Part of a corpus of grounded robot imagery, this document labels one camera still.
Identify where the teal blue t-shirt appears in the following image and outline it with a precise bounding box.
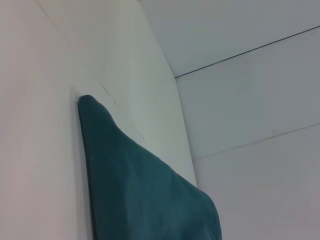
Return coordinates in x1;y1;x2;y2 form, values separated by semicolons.
76;94;223;240

